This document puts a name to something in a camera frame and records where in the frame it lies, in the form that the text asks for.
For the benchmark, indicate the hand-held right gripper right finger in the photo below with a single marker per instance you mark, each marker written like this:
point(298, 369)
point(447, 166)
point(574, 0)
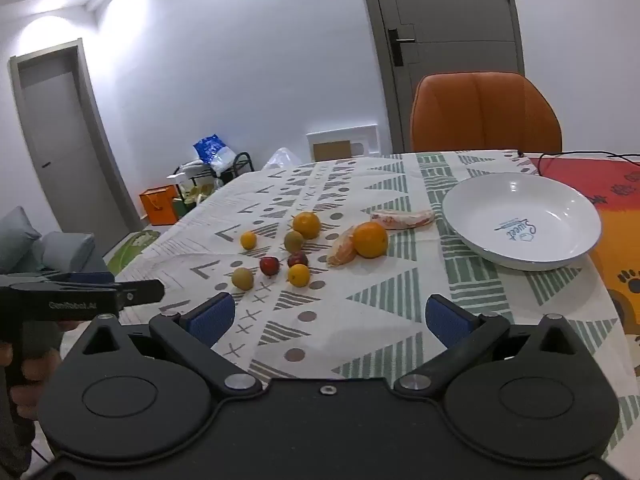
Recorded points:
point(446, 322)

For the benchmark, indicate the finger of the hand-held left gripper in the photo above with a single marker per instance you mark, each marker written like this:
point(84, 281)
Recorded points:
point(60, 277)
point(142, 292)

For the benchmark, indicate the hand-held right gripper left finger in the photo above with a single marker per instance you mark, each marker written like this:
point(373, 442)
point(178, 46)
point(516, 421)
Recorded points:
point(212, 316)

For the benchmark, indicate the small green fruit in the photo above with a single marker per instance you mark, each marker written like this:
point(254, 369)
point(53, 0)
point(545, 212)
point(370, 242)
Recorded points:
point(242, 278)
point(294, 241)

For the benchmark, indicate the small orange kumquat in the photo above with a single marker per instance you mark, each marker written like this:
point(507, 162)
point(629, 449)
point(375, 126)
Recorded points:
point(248, 240)
point(298, 275)

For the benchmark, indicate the small dark red fruit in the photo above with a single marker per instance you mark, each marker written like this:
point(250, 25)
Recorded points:
point(298, 259)

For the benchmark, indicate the large orange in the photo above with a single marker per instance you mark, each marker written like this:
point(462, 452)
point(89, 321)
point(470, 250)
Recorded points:
point(370, 240)

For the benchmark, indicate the white plate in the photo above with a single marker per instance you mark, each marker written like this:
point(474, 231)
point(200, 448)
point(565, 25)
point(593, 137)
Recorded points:
point(480, 210)

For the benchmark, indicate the peeled orange half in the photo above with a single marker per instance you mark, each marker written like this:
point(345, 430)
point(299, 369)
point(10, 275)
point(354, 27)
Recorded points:
point(340, 255)

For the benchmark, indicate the medium orange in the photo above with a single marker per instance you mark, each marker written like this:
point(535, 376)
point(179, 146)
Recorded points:
point(306, 225)

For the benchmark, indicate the person's left hand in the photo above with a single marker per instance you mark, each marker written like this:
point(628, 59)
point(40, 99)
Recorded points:
point(41, 367)

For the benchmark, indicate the green patterned mat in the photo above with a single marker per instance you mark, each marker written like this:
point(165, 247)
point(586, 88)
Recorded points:
point(132, 250)

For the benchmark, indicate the grey sofa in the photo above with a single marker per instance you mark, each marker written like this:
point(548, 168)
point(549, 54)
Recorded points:
point(30, 245)

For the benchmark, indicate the orange paper bag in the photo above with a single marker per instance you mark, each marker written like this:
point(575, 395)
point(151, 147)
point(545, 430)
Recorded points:
point(157, 205)

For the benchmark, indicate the green paper bag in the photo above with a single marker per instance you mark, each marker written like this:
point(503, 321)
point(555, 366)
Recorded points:
point(180, 206)

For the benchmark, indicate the narrow grey door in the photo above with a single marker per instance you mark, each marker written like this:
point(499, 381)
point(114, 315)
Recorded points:
point(60, 135)

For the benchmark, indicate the blue plastic bag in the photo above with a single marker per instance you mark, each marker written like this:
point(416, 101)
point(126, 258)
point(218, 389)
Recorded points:
point(210, 150)

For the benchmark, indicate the black metal rack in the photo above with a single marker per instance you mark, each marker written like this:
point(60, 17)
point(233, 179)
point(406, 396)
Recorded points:
point(242, 160)

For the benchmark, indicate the patterned tablecloth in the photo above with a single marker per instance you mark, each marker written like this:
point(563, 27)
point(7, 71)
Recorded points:
point(350, 185)

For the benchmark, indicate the white plastic bag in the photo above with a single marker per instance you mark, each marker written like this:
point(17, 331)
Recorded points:
point(282, 159)

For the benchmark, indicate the red orange table mat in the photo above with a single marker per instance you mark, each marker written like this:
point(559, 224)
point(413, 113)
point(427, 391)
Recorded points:
point(590, 180)

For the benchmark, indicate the brown cardboard sheet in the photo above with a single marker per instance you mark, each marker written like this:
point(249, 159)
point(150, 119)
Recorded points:
point(332, 151)

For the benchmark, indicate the white foam packaging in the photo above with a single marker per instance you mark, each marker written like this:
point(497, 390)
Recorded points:
point(365, 135)

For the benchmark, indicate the orange chair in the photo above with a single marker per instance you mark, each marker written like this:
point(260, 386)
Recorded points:
point(480, 115)

